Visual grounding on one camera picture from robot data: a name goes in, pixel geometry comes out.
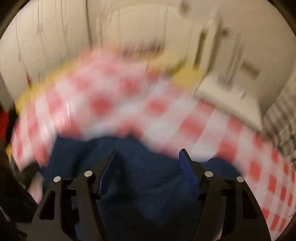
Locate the navy blue puffer jacket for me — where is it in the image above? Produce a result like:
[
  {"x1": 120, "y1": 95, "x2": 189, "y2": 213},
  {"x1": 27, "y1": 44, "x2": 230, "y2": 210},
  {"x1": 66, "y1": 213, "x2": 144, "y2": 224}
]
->
[{"x1": 43, "y1": 137, "x2": 239, "y2": 240}]

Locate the nautical print curtain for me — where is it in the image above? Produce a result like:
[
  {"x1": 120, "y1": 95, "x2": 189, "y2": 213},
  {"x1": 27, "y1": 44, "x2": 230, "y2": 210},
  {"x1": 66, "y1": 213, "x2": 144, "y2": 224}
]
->
[{"x1": 263, "y1": 71, "x2": 295, "y2": 163}]

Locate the white nightstand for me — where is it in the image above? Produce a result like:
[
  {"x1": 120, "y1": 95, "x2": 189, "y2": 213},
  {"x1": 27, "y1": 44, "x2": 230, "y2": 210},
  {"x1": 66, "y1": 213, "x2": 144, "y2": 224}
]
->
[{"x1": 194, "y1": 74, "x2": 262, "y2": 132}]

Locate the red white checkered bed cover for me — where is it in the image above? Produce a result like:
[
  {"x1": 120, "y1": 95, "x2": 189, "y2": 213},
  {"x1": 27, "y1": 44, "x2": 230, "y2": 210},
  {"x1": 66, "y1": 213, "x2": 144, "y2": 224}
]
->
[{"x1": 11, "y1": 51, "x2": 295, "y2": 240}]

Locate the white wardrobe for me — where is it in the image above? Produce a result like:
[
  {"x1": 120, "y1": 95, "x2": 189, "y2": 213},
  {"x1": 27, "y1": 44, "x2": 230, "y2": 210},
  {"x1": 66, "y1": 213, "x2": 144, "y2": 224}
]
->
[{"x1": 1, "y1": 1, "x2": 91, "y2": 100}]

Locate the white wooden headboard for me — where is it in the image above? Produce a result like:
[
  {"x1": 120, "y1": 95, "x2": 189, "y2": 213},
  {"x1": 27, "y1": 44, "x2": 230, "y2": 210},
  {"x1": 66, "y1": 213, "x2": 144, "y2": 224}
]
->
[{"x1": 87, "y1": 1, "x2": 221, "y2": 73}]

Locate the wall switch socket panel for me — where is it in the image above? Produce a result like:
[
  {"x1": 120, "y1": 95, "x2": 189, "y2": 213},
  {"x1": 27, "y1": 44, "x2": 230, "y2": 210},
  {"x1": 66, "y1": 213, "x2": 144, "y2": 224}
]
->
[{"x1": 240, "y1": 61, "x2": 261, "y2": 80}]

